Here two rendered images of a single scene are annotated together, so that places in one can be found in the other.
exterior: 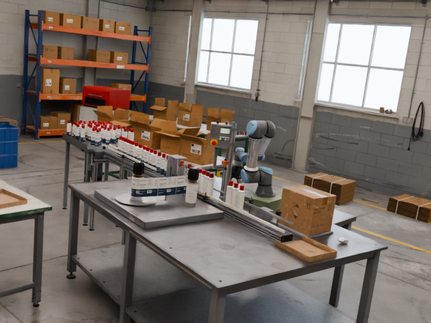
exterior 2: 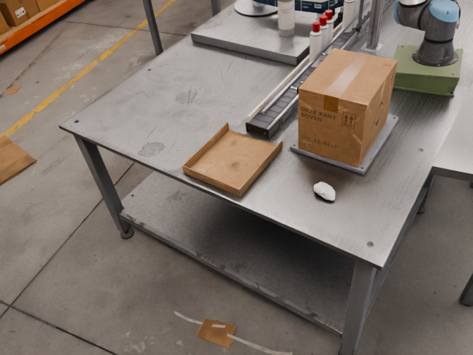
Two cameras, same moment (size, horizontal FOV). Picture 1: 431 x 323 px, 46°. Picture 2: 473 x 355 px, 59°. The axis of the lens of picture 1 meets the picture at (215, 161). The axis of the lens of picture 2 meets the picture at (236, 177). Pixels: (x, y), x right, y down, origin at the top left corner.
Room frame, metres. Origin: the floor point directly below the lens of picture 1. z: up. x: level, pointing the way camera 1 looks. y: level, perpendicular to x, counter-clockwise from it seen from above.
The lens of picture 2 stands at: (2.84, -1.82, 1.91)
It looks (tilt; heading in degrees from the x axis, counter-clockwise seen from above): 44 degrees down; 78
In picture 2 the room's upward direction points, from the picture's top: 8 degrees counter-clockwise
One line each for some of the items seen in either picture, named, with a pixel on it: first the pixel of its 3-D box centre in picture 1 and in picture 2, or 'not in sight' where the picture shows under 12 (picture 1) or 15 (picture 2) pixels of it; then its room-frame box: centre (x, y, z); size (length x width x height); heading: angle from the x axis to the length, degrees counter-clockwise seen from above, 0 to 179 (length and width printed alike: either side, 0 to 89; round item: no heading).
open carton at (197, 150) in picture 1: (200, 145); not in sight; (5.79, 0.19, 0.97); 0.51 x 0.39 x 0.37; 144
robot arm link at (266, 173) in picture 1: (264, 175); (440, 19); (4.10, -0.42, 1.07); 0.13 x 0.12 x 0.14; 109
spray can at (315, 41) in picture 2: (240, 198); (315, 44); (3.63, -0.22, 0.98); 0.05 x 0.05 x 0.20
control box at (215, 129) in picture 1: (220, 135); not in sight; (4.01, -0.02, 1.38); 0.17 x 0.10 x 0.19; 93
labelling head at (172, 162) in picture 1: (176, 172); not in sight; (4.15, 0.32, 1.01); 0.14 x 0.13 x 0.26; 38
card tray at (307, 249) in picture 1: (305, 248); (233, 156); (3.09, -0.64, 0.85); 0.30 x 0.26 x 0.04; 38
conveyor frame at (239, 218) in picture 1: (213, 203); (341, 41); (3.87, -0.02, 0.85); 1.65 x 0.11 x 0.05; 38
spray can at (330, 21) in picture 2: (229, 193); (327, 32); (3.73, -0.13, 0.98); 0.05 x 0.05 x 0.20
